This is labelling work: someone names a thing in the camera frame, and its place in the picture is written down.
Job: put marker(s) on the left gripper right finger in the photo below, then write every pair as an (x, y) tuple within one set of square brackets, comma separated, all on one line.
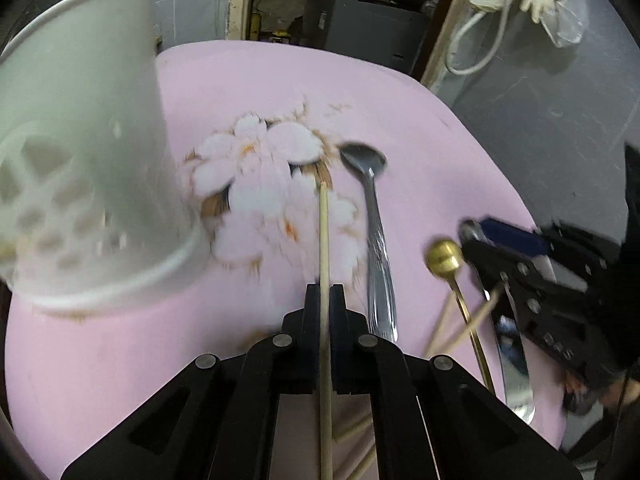
[(395, 384)]

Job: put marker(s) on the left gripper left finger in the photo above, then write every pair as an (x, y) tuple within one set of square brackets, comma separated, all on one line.
[(269, 372)]

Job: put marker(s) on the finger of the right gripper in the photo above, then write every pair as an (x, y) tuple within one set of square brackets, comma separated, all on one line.
[(503, 234), (548, 313)]

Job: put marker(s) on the wooden chopstick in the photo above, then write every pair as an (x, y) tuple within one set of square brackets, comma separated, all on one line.
[(440, 326), (325, 380), (356, 427), (476, 320)]

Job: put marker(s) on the gold brass spoon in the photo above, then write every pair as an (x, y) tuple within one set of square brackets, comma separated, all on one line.
[(444, 259)]

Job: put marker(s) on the steel spoon ornate handle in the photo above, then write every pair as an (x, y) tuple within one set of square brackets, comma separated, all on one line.
[(367, 163)]

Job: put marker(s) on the white plastic utensil holder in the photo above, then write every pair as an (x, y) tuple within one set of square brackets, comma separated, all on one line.
[(92, 215)]

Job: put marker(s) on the pink floral table mat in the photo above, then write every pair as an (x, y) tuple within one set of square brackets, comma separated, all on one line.
[(246, 118)]

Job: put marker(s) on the dark grey cabinet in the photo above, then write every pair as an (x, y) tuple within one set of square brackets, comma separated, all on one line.
[(370, 31)]

